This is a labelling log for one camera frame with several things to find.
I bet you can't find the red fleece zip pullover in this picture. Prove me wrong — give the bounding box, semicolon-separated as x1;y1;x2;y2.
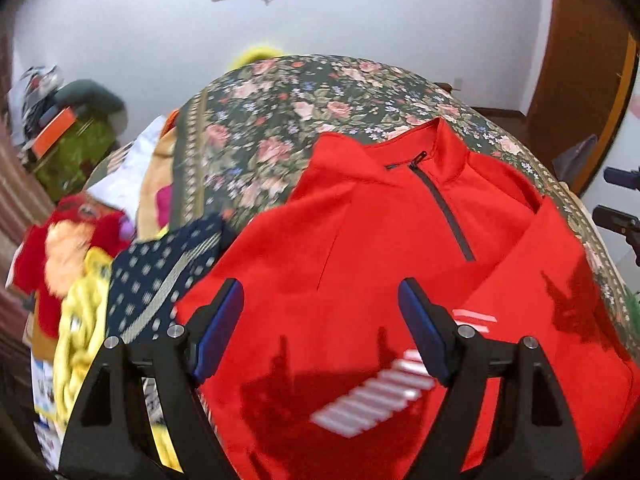
177;118;639;479

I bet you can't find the yellow knitted garment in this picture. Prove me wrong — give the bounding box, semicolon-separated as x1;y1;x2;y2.
52;246;182;473

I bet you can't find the brown wooden door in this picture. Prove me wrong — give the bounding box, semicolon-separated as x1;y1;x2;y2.
527;0;638;194

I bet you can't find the navy dotted garment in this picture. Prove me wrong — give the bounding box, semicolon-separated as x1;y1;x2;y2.
106;214;235;344

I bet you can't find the red orange plush toy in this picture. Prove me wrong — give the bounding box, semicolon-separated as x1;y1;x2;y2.
8;193;130;338

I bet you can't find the beige orange blanket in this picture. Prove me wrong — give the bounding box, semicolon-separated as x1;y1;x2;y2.
137;110;179;240

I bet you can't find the white cloth on bed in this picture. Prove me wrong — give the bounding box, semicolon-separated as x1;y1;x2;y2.
88;115;167;223

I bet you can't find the striped maroon curtain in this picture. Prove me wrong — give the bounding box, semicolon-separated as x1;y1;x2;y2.
1;119;56;361

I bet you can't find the green patterned bag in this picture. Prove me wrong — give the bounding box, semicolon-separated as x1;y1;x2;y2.
32;115;117;203

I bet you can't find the orange box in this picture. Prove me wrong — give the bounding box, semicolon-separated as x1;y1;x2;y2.
32;107;76;159

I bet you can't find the floral green bedspread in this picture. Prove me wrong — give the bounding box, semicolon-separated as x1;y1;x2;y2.
169;54;639;358

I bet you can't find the dark grey cushion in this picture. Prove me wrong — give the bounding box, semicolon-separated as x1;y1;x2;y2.
54;79;125;115

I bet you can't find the yellow plush item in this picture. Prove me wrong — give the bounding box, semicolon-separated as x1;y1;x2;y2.
231;46;283;70

